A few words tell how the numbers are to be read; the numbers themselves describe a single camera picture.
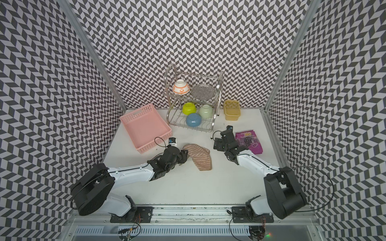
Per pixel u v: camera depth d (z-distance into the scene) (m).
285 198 0.42
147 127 1.08
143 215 0.73
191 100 0.83
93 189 0.43
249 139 0.95
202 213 0.75
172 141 0.77
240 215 0.73
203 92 1.11
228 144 0.67
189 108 1.08
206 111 1.05
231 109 1.19
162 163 0.66
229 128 0.79
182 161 0.78
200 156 0.88
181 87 0.89
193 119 1.03
